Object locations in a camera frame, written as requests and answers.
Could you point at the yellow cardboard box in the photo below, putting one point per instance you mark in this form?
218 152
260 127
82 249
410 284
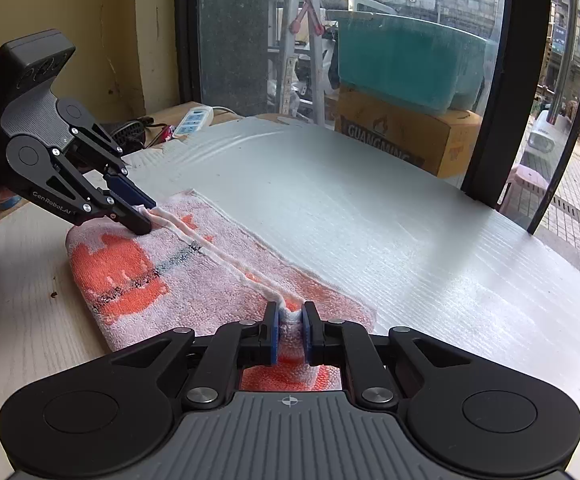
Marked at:
420 135

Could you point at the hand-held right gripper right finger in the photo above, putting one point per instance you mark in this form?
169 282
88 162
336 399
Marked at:
308 340

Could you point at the black cylindrical device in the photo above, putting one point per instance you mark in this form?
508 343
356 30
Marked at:
130 135

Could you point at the thin black door frame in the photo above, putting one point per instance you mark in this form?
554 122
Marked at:
559 160

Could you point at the white power strip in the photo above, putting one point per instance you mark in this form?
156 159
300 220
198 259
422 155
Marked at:
192 120

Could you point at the black window post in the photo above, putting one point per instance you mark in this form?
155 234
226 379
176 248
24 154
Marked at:
500 110

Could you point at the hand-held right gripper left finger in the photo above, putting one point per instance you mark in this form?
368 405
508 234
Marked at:
272 340

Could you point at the aluminium ladder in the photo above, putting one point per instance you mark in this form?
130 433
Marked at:
316 70

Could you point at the pink towel with orange stars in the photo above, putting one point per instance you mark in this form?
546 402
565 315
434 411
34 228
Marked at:
195 280

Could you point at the white van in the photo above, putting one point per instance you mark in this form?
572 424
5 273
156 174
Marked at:
350 2

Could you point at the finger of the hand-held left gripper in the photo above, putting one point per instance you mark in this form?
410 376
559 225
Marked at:
127 187
135 222

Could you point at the black window frame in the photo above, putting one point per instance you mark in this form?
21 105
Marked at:
187 35

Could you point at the red plastic wrapper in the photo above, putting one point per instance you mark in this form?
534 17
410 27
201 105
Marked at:
166 132

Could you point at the teal plastic tub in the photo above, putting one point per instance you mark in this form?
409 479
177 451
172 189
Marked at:
410 60

